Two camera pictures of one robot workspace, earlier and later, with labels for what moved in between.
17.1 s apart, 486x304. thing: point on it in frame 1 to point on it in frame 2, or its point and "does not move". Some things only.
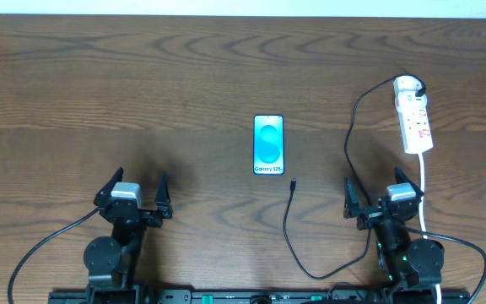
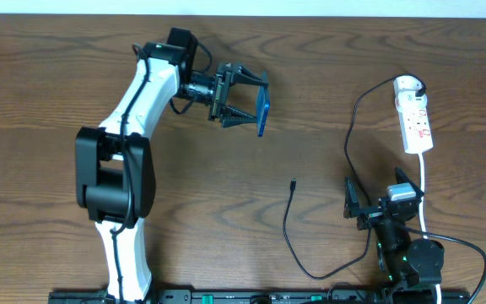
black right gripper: x=375 y=212 does not move
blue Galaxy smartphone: x=268 y=144 to x=262 y=107
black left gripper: x=143 y=214 to x=218 y=94
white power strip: x=413 y=122 does not move
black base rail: x=260 y=296 does not move
